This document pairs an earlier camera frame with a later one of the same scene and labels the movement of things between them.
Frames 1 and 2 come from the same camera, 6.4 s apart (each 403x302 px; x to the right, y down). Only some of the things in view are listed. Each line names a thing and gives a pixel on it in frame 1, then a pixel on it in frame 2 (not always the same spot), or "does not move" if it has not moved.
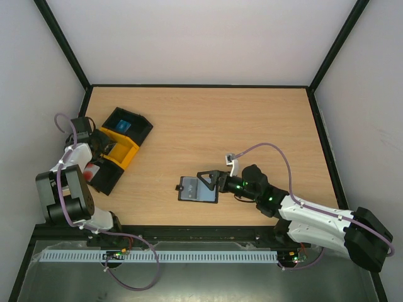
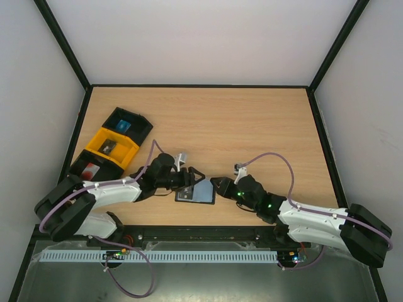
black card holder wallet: x=191 y=189 does not move
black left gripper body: x=101 y=142 to x=181 y=182
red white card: x=90 y=172 does not move
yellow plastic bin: x=121 y=153 does not move
